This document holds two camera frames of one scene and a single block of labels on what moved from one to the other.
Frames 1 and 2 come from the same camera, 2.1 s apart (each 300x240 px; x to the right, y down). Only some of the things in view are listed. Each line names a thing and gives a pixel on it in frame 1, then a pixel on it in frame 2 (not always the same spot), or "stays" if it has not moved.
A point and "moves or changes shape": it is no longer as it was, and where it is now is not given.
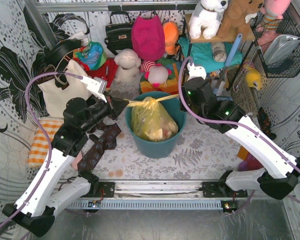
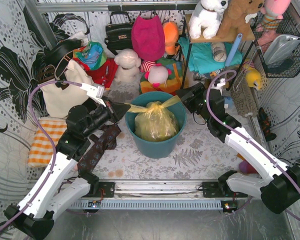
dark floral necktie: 107,141 stays
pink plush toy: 273,11 stays
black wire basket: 282,47 stays
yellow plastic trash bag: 150,122 moves or changes shape
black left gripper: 112,107 → 112,110
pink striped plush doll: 156,73 stays
